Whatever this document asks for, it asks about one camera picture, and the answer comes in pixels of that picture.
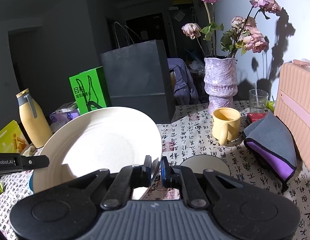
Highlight large cream plate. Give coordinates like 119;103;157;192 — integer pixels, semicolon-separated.
32;107;162;193

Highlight blue bowl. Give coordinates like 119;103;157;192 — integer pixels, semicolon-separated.
29;174;34;192

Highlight yellow-green snack pouch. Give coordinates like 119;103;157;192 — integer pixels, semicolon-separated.
0;120;29;154

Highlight white crumpled glove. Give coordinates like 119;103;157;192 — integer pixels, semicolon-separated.
22;145;37;157

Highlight small white bowl black rim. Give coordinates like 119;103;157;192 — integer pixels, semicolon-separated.
180;155;231;176

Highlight calligraphy tablecloth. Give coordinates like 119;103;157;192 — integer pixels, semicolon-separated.
0;104;310;239

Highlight yellow thermos jug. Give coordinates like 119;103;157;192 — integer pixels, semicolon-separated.
16;88;52;148

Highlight purple tissue pack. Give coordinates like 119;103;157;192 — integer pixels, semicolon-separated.
49;109;80;133

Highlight yellow mug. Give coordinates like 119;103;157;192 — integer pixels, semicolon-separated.
212;107;241;146

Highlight small white box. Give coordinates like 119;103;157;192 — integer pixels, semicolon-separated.
55;101;77;113

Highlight blue jacket on chair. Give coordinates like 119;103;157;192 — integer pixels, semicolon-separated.
167;58;200;105

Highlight green paper bag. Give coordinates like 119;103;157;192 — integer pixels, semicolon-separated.
69;66;111;114

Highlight red small box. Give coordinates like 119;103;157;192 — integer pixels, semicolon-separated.
247;113;267;124

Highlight black paper bag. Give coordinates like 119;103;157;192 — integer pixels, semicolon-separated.
100;21;176;124

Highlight grey purple cloth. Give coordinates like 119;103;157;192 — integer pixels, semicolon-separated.
243;112;297;193

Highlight purple ceramic vase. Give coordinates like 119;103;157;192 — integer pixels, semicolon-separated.
204;57;238;115

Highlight clear drinking glass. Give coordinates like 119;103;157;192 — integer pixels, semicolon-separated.
249;89;268;113

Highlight pink ribbed case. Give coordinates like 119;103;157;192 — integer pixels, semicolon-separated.
274;60;310;171

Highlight dried pink roses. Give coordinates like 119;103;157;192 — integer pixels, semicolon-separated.
182;0;281;57

